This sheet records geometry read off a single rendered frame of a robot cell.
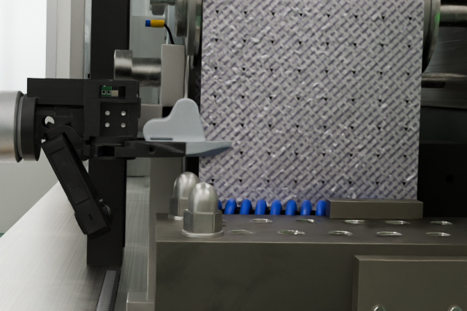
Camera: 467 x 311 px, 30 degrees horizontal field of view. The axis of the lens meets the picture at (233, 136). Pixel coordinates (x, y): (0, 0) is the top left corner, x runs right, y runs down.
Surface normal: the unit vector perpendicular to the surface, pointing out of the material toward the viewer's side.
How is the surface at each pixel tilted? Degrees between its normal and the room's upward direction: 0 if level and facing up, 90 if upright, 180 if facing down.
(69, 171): 91
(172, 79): 90
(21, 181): 90
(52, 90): 90
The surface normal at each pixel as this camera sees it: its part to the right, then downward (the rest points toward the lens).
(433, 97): -1.00, -0.03
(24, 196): 0.09, 0.05
